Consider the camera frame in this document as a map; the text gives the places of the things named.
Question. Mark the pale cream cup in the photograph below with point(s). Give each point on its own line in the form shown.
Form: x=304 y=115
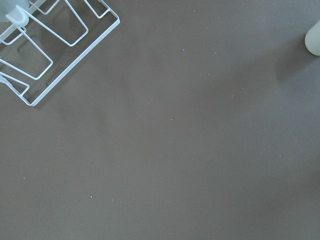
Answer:
x=312 y=40

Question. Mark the pale blue cup on rack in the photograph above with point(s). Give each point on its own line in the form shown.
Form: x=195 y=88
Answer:
x=14 y=11

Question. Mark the white wire dish rack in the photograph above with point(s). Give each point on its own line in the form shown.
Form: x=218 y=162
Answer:
x=59 y=34

